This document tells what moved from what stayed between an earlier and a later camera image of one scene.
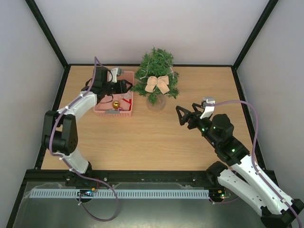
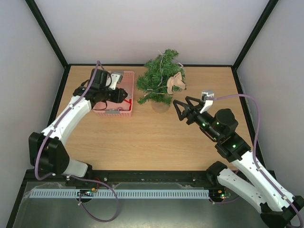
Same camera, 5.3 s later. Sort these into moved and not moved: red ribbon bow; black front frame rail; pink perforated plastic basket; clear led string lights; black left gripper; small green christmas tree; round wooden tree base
Moved: round wooden tree base; black left gripper; small green christmas tree; clear led string lights
Not moved: black front frame rail; pink perforated plastic basket; red ribbon bow
